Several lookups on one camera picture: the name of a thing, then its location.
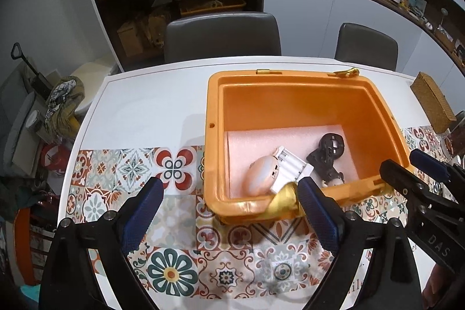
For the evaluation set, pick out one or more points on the grey round tin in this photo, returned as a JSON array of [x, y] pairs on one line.
[[34, 120]]

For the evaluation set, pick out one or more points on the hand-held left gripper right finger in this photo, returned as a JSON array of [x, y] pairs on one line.
[[319, 219]]

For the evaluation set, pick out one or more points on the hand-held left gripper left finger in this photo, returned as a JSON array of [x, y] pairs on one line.
[[140, 219]]

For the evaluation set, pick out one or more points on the round peach disc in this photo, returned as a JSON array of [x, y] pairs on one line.
[[259, 175]]

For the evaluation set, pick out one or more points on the black shovel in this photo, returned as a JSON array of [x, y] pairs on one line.
[[34, 75]]

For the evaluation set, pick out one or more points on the patterned tile table mat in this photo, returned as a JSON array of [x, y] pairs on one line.
[[109, 168]]

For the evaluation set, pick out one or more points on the wide grey chair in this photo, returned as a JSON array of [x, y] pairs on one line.
[[221, 37]]

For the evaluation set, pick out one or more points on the person's right hand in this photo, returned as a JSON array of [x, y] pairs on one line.
[[439, 290]]

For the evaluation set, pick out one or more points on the cardboard box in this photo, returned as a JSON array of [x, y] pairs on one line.
[[129, 39]]

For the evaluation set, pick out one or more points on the yellow cloth piece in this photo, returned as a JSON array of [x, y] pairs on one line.
[[285, 201]]

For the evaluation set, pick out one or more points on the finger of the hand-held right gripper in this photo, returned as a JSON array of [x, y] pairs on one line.
[[399, 179], [428, 163]]

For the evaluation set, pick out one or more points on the orange plastic storage box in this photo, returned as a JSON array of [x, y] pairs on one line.
[[283, 99]]

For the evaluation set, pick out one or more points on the woven wicker box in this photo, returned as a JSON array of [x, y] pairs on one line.
[[432, 101]]

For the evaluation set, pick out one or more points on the pink foam sheet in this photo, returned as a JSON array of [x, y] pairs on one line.
[[247, 146]]

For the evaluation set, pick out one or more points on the black bar-shaped object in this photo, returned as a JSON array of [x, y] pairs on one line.
[[316, 161]]

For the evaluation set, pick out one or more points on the orange chair frame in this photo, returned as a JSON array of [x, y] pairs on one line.
[[23, 244]]

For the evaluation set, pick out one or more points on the patterned cloth bundle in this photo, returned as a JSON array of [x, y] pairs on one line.
[[63, 106]]

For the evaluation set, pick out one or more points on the white round stool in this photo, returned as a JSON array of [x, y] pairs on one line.
[[90, 70]]

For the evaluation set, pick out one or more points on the red round object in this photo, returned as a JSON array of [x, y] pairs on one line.
[[54, 157]]

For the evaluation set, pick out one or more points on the white battery charger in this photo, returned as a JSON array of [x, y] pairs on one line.
[[292, 164]]

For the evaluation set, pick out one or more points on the narrow grey chair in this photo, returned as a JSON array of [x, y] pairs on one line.
[[365, 46]]

